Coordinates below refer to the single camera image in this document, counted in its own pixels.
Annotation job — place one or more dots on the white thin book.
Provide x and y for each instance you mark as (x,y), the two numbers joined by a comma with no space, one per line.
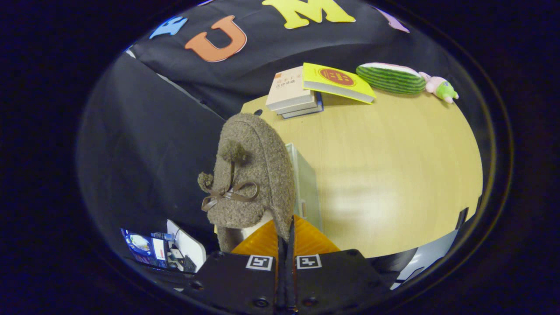
(302,108)

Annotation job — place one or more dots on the pink and green plush toy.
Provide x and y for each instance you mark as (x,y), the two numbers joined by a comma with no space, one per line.
(442,89)

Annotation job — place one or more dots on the beige paperback book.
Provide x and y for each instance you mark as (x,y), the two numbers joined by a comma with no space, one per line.
(286,89)

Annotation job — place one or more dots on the blue-edged book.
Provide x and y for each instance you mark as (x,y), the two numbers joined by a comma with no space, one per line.
(308,110)

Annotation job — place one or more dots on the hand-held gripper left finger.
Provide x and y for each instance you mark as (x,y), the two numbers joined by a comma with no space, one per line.
(236,284)

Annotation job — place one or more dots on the yellow book with red circle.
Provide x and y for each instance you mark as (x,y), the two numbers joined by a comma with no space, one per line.
(334,81)

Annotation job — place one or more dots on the blue printed package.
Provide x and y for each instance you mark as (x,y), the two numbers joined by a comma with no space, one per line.
(142,247)

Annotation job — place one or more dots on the watermelon slice plush toy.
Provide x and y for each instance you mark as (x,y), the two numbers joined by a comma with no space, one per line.
(389,78)

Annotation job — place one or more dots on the white rounded panel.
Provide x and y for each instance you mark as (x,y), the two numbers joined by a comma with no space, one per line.
(190,247)

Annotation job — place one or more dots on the grey-green storage box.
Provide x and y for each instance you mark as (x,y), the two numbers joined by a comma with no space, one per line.
(306,183)

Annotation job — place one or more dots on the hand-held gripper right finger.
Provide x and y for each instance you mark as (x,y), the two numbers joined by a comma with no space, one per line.
(337,280)

